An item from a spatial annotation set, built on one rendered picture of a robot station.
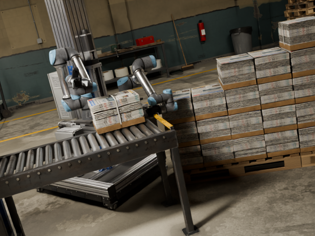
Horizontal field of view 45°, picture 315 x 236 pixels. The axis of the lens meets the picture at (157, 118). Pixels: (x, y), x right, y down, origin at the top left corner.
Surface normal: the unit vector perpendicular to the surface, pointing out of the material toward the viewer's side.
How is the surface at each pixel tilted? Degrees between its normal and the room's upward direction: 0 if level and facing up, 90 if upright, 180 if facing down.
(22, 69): 90
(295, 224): 0
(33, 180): 90
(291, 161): 90
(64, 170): 90
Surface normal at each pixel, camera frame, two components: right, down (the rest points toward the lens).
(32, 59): 0.28, 0.21
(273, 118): -0.08, 0.28
